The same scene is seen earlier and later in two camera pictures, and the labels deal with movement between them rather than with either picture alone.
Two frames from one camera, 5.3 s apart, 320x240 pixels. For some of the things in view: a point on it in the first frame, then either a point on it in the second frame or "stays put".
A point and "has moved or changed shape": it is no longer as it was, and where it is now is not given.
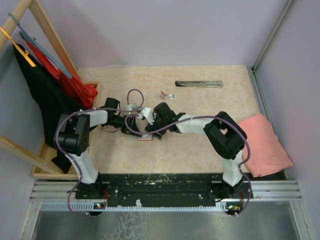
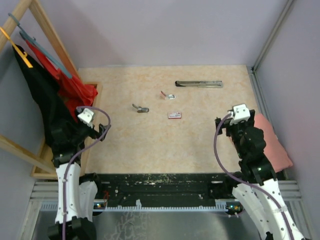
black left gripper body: x=121 y=123 → x=86 y=131
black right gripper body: x=157 y=124 → x=236 y=129
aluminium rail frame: x=277 y=195 stays put
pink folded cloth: x=262 y=153 stays put
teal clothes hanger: x=25 y=36 stays put
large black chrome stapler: x=210 y=84 stays put
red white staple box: x=145 y=137 has moved or changed shape
